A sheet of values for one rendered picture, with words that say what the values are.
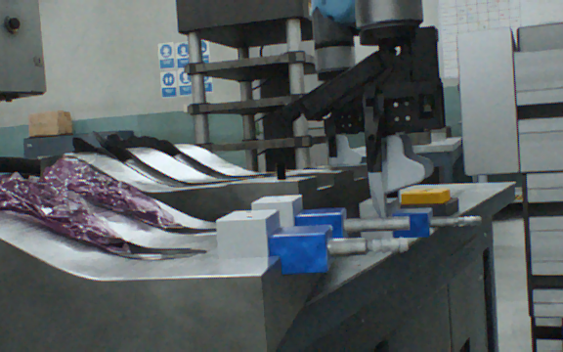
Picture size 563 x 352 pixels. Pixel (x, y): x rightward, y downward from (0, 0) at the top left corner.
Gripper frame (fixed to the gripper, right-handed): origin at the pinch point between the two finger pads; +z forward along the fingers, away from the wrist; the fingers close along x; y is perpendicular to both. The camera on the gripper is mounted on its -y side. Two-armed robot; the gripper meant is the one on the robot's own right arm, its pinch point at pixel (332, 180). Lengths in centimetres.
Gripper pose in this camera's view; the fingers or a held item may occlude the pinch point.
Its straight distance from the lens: 129.0
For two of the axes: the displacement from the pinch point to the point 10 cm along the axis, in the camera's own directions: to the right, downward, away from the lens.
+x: 0.5, -0.6, 10.0
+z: 0.8, 10.0, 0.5
